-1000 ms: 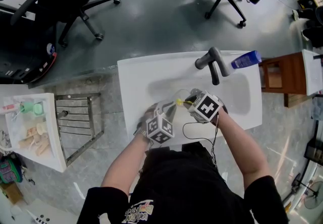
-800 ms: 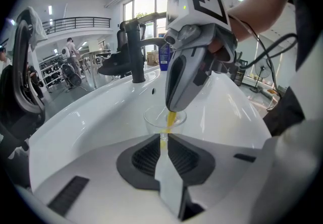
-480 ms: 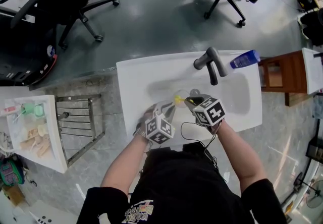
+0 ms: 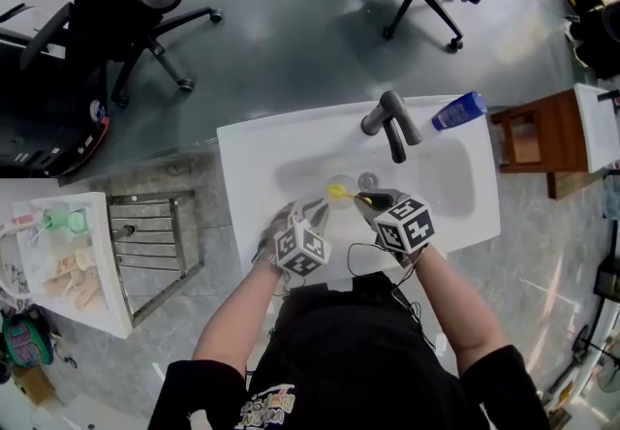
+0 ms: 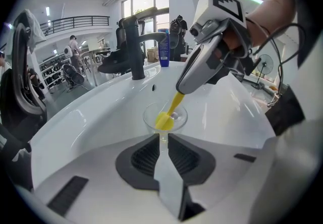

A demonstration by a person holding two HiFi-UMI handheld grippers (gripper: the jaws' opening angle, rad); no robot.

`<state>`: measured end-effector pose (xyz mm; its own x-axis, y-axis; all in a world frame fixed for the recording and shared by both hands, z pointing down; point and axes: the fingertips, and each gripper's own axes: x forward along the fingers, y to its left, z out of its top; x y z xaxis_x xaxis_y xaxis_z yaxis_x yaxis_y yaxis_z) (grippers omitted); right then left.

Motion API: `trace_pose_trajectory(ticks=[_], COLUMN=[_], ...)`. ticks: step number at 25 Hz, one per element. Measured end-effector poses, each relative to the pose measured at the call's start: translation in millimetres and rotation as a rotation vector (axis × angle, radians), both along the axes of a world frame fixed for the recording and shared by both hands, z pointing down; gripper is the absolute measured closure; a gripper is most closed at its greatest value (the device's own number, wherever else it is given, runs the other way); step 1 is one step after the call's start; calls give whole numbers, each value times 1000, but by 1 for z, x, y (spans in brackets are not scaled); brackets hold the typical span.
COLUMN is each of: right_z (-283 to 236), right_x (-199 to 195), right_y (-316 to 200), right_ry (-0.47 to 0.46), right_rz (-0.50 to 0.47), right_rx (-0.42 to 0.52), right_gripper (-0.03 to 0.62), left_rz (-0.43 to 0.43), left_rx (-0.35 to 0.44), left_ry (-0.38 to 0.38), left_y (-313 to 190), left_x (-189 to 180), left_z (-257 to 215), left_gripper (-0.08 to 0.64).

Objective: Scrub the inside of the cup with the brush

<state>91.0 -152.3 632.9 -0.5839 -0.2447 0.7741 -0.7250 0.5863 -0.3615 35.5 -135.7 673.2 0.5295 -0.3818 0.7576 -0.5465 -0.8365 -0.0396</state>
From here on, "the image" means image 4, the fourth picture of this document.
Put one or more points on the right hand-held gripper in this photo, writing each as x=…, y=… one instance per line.
x=404, y=227

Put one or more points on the large white sink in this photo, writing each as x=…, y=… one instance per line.
x=242, y=157

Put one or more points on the small white basin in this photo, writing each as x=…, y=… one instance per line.
x=111, y=283

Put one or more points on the person's left hand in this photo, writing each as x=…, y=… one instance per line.
x=266, y=241

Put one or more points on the blue bottle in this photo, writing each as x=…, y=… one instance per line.
x=457, y=111

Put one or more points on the black equipment box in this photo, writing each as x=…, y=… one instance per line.
x=600, y=45

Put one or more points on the pack of water bottles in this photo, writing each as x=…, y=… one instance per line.
x=612, y=200

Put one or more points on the green plastic cup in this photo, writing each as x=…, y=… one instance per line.
x=55, y=219
x=77, y=221

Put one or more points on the pink plastic container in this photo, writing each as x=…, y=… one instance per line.
x=26, y=221

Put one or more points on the brown cardboard box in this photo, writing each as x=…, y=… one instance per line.
x=34, y=384

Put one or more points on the wooden stand with white basin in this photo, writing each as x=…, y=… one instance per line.
x=542, y=132

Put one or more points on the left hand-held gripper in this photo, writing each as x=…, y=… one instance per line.
x=300, y=249

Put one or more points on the small black faucet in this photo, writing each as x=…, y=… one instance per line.
x=608, y=95

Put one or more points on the person's left forearm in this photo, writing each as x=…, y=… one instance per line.
x=232, y=316

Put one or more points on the green pink bag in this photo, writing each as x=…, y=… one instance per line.
x=26, y=341

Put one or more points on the yellow brush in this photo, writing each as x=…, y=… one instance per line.
x=335, y=191

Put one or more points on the pile of wooden utensils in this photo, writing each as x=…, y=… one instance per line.
x=75, y=283

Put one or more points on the black pedestal fan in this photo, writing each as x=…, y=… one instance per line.
x=581, y=346

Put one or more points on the black metal frame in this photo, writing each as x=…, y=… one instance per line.
x=608, y=280

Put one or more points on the large black faucet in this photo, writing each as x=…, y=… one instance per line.
x=392, y=108

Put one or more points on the person's right forearm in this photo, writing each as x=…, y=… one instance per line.
x=460, y=307

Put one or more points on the black cabinet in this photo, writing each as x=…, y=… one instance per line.
x=39, y=128

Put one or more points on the metal rack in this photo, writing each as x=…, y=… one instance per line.
x=145, y=198

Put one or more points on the person's black clothing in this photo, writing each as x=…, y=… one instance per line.
x=349, y=360

